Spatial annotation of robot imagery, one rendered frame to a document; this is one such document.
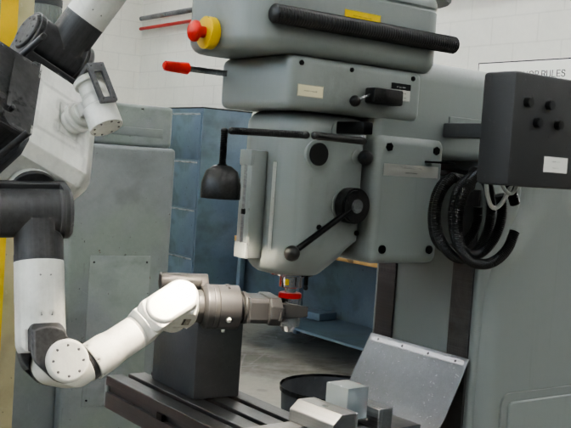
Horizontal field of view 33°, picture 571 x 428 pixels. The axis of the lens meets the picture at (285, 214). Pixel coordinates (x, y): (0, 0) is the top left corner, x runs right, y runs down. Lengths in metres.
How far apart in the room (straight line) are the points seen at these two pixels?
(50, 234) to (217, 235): 7.54
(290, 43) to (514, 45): 5.49
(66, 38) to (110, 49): 9.63
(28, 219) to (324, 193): 0.55
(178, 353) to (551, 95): 1.03
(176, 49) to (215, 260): 2.87
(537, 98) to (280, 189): 0.51
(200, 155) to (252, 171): 7.31
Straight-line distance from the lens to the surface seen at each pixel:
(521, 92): 1.82
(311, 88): 1.80
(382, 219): 1.93
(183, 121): 9.44
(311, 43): 1.80
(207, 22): 1.81
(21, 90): 1.93
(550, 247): 2.20
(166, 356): 2.33
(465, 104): 2.09
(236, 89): 1.92
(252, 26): 1.75
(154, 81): 11.52
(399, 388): 2.20
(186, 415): 2.10
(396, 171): 1.94
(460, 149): 2.09
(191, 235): 9.22
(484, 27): 7.42
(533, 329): 2.19
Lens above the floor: 1.53
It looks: 3 degrees down
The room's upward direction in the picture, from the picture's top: 4 degrees clockwise
